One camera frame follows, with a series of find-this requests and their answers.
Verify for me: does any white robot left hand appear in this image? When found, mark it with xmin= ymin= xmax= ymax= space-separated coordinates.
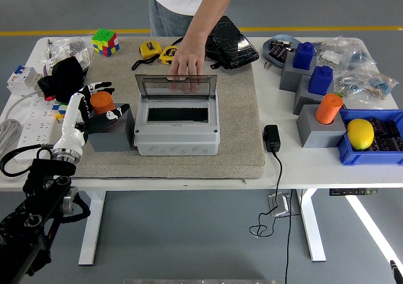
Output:
xmin=52 ymin=81 xmax=131 ymax=155

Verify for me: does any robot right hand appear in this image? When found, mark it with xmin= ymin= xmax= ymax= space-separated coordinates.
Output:
xmin=389 ymin=259 xmax=403 ymax=280

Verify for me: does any orange cylinder battery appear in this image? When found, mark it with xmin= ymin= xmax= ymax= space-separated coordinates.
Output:
xmin=314 ymin=93 xmax=343 ymax=125
xmin=89 ymin=91 xmax=116 ymax=116

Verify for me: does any grey electrical box with lid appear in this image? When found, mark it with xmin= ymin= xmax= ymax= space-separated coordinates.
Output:
xmin=133 ymin=74 xmax=220 ymax=157

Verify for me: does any silver metal box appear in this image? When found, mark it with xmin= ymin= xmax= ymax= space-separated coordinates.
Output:
xmin=267 ymin=193 xmax=290 ymax=218

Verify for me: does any small colourful puzzle cube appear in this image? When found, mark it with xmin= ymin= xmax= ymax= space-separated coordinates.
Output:
xmin=52 ymin=103 xmax=69 ymax=123

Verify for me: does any white power strip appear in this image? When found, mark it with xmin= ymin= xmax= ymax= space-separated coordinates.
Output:
xmin=14 ymin=96 xmax=64 ymax=164

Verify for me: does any grey block with round hole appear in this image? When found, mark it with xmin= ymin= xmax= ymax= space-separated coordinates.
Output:
xmin=295 ymin=103 xmax=347 ymax=149
xmin=86 ymin=103 xmax=136 ymax=152

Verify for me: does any black cloth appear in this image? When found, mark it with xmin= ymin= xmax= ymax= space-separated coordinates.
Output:
xmin=37 ymin=56 xmax=89 ymax=104

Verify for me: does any white circuit breaker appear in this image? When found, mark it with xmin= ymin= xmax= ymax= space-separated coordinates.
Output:
xmin=6 ymin=65 xmax=43 ymax=96

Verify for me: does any clear bag of dark parts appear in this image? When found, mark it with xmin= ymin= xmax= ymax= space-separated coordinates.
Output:
xmin=47 ymin=37 xmax=95 ymax=72

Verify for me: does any black table control panel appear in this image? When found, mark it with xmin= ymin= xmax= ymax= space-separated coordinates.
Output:
xmin=329 ymin=188 xmax=380 ymax=197

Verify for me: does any large colourful puzzle cube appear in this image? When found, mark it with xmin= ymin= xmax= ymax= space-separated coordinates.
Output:
xmin=91 ymin=28 xmax=120 ymax=58

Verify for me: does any white table leg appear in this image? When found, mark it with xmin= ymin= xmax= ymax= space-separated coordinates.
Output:
xmin=297 ymin=188 xmax=327 ymax=263
xmin=77 ymin=190 xmax=106 ymax=266

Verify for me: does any blue plastic bin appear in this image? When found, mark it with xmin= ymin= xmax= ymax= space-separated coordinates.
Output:
xmin=336 ymin=108 xmax=403 ymax=166

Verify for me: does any grey-brown mat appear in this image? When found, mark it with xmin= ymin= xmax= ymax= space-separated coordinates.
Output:
xmin=59 ymin=37 xmax=266 ymax=180

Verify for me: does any yellow lemon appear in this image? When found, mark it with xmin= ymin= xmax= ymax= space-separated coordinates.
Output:
xmin=346 ymin=118 xmax=375 ymax=151

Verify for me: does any black power adapter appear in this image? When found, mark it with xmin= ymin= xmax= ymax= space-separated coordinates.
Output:
xmin=263 ymin=124 xmax=281 ymax=153

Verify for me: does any black zip pouch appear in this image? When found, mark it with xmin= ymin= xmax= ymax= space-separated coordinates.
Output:
xmin=171 ymin=15 xmax=259 ymax=70

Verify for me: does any large clear bag of parts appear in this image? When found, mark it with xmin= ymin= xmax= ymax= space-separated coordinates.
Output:
xmin=333 ymin=66 xmax=399 ymax=102

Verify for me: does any grey block holder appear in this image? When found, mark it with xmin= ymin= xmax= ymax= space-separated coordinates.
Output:
xmin=292 ymin=74 xmax=334 ymax=116
xmin=279 ymin=52 xmax=317 ymax=93

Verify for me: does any blue plastic block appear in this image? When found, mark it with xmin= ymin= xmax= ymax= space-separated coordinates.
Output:
xmin=292 ymin=41 xmax=317 ymax=70
xmin=307 ymin=65 xmax=334 ymax=96

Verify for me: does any blue-grey dish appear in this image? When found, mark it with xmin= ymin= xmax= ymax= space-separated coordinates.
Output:
xmin=262 ymin=34 xmax=303 ymax=68

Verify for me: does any clear bag of blue parts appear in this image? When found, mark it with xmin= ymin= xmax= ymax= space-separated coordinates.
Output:
xmin=351 ymin=49 xmax=378 ymax=76

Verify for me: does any clear bag with white label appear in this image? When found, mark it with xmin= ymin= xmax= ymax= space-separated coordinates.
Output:
xmin=315 ymin=35 xmax=360 ymax=72

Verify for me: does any white cable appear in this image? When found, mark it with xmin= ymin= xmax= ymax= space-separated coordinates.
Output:
xmin=0 ymin=90 xmax=43 ymax=121

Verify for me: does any white switch module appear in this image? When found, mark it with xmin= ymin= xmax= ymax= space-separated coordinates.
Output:
xmin=74 ymin=48 xmax=92 ymax=71

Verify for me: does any yellow tape measure with strap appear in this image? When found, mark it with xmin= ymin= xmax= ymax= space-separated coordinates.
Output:
xmin=131 ymin=41 xmax=163 ymax=71

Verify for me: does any hanging black cable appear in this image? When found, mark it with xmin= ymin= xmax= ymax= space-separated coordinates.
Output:
xmin=285 ymin=188 xmax=305 ymax=284

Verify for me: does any thin black adapter cord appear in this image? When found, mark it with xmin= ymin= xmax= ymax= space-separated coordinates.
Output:
xmin=249 ymin=150 xmax=284 ymax=238

